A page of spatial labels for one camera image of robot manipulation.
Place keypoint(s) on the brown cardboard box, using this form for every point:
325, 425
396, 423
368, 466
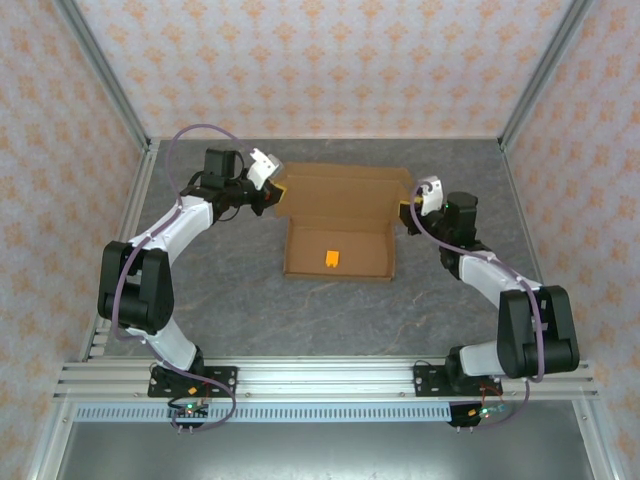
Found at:
340, 200

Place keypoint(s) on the small orange plastic block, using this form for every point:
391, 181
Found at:
332, 259

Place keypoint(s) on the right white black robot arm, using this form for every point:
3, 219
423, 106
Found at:
485, 272

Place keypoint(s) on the aluminium cross beam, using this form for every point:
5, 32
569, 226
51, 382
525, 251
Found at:
325, 377

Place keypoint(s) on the grey steel plate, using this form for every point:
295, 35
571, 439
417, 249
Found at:
325, 450

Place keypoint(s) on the aluminium side rail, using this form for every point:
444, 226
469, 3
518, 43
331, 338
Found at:
138, 200
519, 200

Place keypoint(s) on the aluminium upright post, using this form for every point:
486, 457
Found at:
102, 65
546, 65

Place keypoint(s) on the aluminium frame leg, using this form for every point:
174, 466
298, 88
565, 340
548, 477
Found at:
597, 445
50, 445

